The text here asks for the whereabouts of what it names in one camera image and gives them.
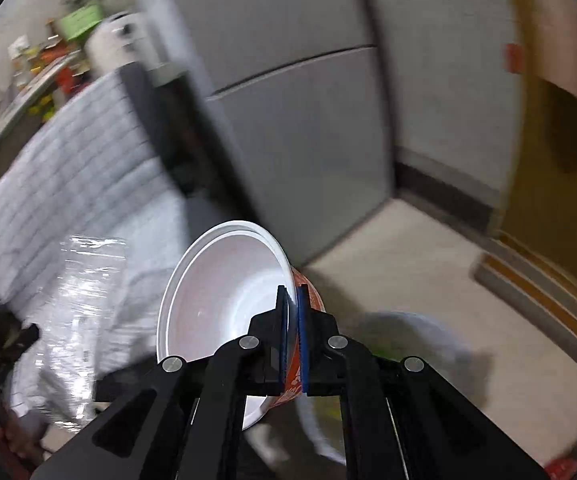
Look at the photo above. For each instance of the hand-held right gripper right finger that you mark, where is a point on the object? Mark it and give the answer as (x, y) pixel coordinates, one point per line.
(303, 355)

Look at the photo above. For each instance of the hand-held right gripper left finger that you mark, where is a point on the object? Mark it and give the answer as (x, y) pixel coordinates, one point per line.
(284, 355)

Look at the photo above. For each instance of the white orange noodle bowl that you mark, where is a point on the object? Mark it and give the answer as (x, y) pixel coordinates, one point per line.
(218, 300)

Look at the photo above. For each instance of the white round bin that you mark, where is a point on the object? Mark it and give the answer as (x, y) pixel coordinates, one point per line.
(418, 330)

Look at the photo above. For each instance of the clear plastic wrap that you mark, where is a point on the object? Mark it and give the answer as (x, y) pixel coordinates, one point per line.
(83, 310)

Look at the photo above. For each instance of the grey cabinet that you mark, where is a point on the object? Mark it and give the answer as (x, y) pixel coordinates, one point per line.
(293, 135)

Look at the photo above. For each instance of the striped door threshold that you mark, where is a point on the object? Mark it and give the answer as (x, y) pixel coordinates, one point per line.
(543, 290)

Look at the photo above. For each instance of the yellow door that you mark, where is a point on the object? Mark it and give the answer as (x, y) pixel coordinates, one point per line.
(533, 200)

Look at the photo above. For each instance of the white checkered blanket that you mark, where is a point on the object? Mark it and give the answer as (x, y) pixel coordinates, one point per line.
(68, 170)

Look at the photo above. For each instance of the red white wrapper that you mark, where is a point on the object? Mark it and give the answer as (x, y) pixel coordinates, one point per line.
(565, 467)

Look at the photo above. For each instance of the white round appliance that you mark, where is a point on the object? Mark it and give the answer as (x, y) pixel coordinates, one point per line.
(118, 42)

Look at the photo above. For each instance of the red door sticker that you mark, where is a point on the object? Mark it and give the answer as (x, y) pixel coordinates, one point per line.
(514, 57)

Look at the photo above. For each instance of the cluttered shelf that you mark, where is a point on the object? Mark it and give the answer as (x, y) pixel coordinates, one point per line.
(28, 85)

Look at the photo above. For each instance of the green box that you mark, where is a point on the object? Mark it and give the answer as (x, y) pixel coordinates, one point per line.
(81, 21)

